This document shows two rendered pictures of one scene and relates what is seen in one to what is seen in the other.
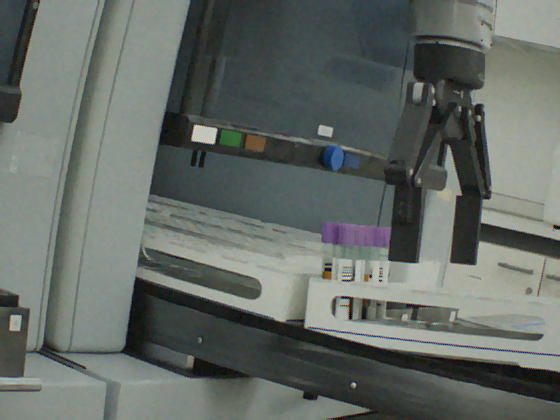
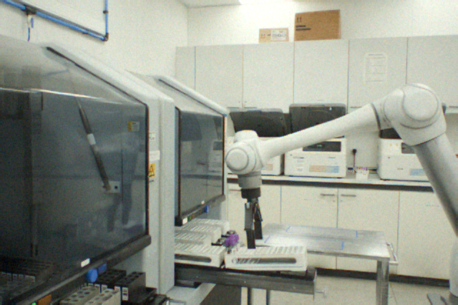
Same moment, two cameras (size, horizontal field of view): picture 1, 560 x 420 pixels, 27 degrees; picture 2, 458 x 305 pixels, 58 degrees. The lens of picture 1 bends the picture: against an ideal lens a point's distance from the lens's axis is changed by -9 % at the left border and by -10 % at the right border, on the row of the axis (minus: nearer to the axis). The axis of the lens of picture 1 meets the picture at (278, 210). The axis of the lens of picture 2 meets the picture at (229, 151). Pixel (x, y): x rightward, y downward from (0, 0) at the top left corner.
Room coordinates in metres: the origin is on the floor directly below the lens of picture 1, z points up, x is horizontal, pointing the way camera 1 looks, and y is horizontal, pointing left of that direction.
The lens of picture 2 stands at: (-0.23, 0.43, 1.33)
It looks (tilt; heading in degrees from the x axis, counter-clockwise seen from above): 3 degrees down; 341
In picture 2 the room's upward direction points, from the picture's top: 1 degrees clockwise
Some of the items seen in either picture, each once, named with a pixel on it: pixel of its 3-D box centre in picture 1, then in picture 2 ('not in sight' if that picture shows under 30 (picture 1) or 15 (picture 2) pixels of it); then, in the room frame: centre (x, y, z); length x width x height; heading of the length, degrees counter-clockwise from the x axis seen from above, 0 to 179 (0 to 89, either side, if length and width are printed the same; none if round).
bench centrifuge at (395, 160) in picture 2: not in sight; (411, 140); (2.83, -2.37, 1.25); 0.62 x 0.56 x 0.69; 146
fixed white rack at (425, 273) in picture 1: (334, 262); (199, 226); (1.78, -0.09, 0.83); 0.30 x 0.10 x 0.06; 56
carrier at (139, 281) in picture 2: not in sight; (134, 288); (1.01, 0.31, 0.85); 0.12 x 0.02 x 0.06; 146
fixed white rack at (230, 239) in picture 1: (202, 255); (175, 242); (1.52, 0.08, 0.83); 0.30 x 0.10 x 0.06; 56
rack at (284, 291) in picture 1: (196, 272); (186, 254); (1.33, 0.07, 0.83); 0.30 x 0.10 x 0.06; 56
